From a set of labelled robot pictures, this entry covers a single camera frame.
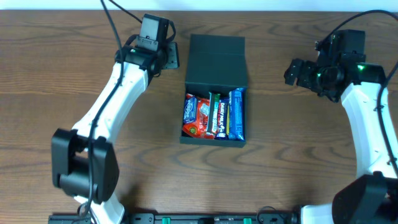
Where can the blue Eclipse mint tin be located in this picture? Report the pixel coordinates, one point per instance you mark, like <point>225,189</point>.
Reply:
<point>190,110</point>

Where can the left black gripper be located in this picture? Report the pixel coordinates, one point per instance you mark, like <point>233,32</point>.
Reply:
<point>172,50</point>

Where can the red snack packet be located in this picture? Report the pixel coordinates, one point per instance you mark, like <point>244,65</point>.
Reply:
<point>197,129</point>

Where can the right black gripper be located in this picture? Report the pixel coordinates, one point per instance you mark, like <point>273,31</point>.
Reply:
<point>294,71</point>

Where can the purple Dairy Milk chocolate bar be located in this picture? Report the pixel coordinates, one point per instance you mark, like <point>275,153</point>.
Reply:
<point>222,119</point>

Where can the black mounting rail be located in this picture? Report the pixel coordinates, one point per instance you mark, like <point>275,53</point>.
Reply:
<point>266,217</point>

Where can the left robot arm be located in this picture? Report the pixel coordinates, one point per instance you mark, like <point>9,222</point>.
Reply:
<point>84,163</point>

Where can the yellow snack packet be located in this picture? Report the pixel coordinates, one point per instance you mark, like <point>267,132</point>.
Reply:
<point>228,121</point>

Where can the blue snack bar wrapper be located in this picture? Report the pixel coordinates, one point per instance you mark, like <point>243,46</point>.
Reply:
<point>236,115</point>

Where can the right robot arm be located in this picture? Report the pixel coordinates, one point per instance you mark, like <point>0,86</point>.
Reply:
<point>360,87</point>

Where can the green gum pack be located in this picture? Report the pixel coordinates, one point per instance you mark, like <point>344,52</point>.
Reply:
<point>212,126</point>

